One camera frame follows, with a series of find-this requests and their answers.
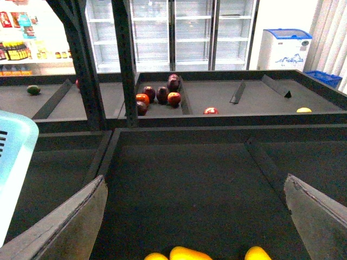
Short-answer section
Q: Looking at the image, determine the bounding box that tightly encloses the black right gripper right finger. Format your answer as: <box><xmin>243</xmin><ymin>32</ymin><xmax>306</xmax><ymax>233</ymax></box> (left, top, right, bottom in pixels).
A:
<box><xmin>284</xmin><ymin>174</ymin><xmax>346</xmax><ymax>259</ymax></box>

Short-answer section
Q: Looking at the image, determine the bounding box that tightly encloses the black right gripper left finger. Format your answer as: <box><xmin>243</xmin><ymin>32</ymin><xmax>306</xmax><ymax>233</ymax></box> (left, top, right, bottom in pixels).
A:
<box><xmin>1</xmin><ymin>175</ymin><xmax>108</xmax><ymax>259</ymax></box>

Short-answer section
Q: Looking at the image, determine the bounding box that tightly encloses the yellow mango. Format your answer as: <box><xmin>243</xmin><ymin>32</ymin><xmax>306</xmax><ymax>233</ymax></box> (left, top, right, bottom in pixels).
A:
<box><xmin>169</xmin><ymin>246</ymin><xmax>212</xmax><ymax>260</ymax></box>
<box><xmin>244</xmin><ymin>246</ymin><xmax>272</xmax><ymax>260</ymax></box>
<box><xmin>144</xmin><ymin>252</ymin><xmax>168</xmax><ymax>260</ymax></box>

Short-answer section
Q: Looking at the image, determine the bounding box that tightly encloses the light blue plastic basket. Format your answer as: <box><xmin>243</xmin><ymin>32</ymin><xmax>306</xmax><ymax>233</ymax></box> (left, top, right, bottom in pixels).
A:
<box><xmin>1</xmin><ymin>110</ymin><xmax>39</xmax><ymax>245</ymax></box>

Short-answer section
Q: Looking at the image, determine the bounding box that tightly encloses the lone green avocado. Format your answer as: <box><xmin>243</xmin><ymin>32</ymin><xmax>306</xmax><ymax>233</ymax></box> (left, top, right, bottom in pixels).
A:
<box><xmin>27</xmin><ymin>85</ymin><xmax>41</xmax><ymax>96</ymax></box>

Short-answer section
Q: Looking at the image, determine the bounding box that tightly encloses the yellow fruit far right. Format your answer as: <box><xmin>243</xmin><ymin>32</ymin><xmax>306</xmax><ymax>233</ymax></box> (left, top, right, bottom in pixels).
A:
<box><xmin>296</xmin><ymin>107</ymin><xmax>312</xmax><ymax>113</ymax></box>

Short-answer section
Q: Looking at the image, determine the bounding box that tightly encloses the blue crate left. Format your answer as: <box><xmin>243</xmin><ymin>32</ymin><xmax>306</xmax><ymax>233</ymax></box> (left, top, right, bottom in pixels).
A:
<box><xmin>304</xmin><ymin>70</ymin><xmax>342</xmax><ymax>88</ymax></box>

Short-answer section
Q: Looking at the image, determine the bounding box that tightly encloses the red apple alone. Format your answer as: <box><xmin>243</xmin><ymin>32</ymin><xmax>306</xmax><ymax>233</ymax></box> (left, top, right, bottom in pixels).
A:
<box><xmin>203</xmin><ymin>107</ymin><xmax>219</xmax><ymax>115</ymax></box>

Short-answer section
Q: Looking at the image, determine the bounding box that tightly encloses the dark red apple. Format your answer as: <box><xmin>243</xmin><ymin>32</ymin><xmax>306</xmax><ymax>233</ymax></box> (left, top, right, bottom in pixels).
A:
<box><xmin>156</xmin><ymin>87</ymin><xmax>169</xmax><ymax>105</ymax></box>

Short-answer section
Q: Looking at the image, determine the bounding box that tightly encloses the white chest freezer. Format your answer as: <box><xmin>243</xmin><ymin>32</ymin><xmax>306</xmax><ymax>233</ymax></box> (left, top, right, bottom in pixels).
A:
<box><xmin>256</xmin><ymin>29</ymin><xmax>312</xmax><ymax>71</ymax></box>

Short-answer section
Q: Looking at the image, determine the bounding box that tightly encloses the glass door refrigerator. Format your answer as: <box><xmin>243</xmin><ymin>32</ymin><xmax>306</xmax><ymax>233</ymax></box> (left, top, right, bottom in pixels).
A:
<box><xmin>85</xmin><ymin>0</ymin><xmax>260</xmax><ymax>73</ymax></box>

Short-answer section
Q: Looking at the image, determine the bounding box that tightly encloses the black shelf post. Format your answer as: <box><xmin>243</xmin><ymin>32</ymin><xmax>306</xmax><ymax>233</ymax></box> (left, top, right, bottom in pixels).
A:
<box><xmin>111</xmin><ymin>1</ymin><xmax>138</xmax><ymax>128</ymax></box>

